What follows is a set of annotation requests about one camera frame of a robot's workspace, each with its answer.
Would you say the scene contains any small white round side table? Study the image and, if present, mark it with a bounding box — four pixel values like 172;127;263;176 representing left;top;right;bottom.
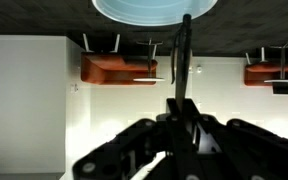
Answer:
263;41;288;85
132;38;166;83

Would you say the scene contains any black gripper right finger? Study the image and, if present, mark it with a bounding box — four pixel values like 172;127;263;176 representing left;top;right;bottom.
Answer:
183;99;288;180

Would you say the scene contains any orange bench with white legs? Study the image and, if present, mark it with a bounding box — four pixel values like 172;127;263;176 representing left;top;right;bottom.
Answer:
243;46;288;87
80;32;159;86

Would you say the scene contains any light blue plastic cup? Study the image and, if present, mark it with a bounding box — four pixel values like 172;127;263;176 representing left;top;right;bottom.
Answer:
91;0;219;27

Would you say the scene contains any small black box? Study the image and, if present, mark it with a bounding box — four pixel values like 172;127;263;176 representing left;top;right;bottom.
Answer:
272;82;288;96

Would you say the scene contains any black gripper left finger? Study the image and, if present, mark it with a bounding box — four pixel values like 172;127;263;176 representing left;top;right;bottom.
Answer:
72;97;198;180

